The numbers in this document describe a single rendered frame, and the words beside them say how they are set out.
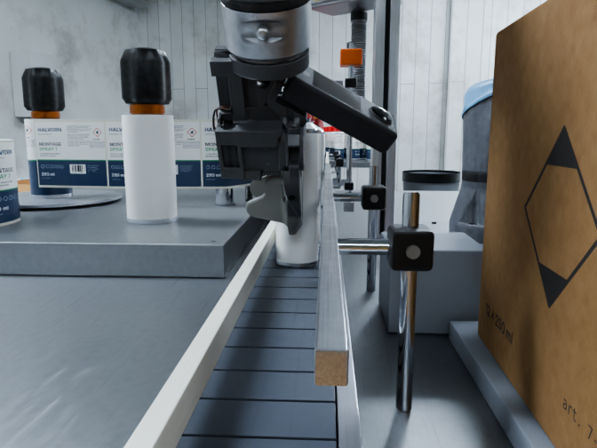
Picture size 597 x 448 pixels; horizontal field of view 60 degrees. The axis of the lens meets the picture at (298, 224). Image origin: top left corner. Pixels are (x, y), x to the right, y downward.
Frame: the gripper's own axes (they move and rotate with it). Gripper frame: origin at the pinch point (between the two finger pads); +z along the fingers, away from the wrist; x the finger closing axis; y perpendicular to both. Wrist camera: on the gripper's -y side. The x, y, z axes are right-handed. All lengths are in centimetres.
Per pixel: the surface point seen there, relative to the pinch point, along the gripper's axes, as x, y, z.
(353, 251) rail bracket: 17.6, -5.0, -12.2
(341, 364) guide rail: 34.2, -3.6, -22.3
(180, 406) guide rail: 32.1, 3.6, -15.8
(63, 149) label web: -50, 54, 22
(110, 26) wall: -487, 220, 145
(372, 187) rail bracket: -8.6, -8.9, 1.0
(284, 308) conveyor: 14.0, 0.5, -1.7
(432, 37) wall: -471, -106, 154
